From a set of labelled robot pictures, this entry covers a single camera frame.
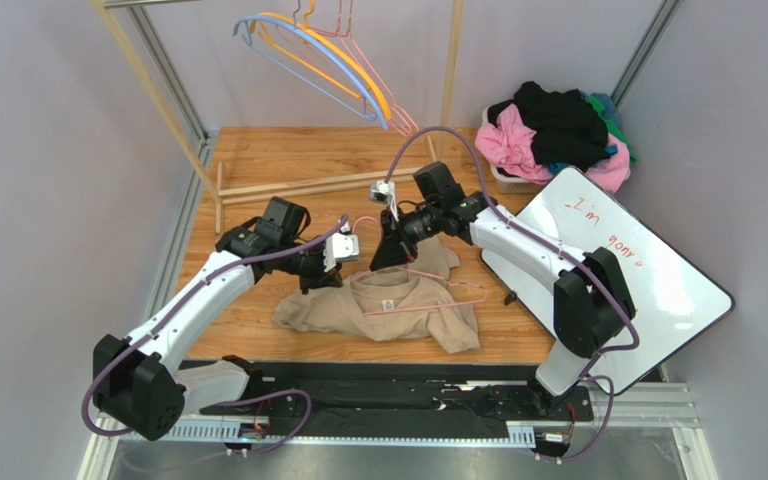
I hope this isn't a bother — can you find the purple cable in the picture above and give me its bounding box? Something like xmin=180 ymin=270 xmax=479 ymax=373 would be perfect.
xmin=383 ymin=126 xmax=641 ymax=465
xmin=81 ymin=213 xmax=352 ymax=459

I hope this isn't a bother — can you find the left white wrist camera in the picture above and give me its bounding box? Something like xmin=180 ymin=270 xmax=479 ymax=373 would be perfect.
xmin=323 ymin=225 xmax=361 ymax=272

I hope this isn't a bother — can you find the white whiteboard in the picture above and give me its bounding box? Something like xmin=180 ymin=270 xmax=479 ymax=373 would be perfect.
xmin=480 ymin=167 xmax=735 ymax=393

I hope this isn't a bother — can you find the beige t shirt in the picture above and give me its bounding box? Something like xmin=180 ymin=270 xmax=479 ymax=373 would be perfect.
xmin=272 ymin=238 xmax=481 ymax=354

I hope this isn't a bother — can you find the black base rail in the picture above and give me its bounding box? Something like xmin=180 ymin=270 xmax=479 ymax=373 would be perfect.
xmin=201 ymin=361 xmax=595 ymax=440

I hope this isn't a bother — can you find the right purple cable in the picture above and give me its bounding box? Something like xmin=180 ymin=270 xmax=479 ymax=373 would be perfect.
xmin=383 ymin=126 xmax=641 ymax=465

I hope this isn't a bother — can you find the white laundry basket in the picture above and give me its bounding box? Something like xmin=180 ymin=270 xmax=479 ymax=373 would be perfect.
xmin=476 ymin=107 xmax=544 ymax=194

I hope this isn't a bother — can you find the green garment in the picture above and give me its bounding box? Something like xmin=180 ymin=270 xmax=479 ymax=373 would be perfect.
xmin=583 ymin=93 xmax=638 ymax=164

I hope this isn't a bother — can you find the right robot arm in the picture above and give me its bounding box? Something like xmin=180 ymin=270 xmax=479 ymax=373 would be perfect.
xmin=370 ymin=162 xmax=635 ymax=397

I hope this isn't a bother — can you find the wooden clothes rack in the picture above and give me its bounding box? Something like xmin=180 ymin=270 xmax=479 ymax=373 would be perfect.
xmin=91 ymin=0 xmax=467 ymax=236

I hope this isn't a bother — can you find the black garment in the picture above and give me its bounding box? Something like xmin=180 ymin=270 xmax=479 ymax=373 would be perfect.
xmin=487 ymin=81 xmax=611 ymax=171

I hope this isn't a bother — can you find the blue garment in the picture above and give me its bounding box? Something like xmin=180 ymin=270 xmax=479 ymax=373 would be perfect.
xmin=583 ymin=92 xmax=623 ymax=129

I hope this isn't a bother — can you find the pink garment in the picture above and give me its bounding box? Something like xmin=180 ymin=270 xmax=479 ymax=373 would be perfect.
xmin=475 ymin=106 xmax=633 ymax=194

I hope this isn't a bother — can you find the yellow plastic hanger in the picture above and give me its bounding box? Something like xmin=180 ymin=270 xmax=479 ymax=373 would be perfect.
xmin=249 ymin=0 xmax=395 ymax=122

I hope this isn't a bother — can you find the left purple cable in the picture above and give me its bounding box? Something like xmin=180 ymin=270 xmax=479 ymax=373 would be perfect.
xmin=81 ymin=213 xmax=352 ymax=459

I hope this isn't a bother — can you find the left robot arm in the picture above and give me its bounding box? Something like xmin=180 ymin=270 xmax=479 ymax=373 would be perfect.
xmin=80 ymin=197 xmax=349 ymax=441

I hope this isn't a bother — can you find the blue plastic hanger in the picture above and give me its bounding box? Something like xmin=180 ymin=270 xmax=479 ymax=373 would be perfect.
xmin=233 ymin=0 xmax=391 ymax=130

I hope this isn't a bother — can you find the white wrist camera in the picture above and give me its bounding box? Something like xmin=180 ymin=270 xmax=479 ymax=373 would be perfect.
xmin=369 ymin=180 xmax=400 ymax=221
xmin=323 ymin=225 xmax=361 ymax=272

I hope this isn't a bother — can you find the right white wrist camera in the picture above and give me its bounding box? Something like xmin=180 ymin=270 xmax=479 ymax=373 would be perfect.
xmin=369 ymin=180 xmax=400 ymax=221

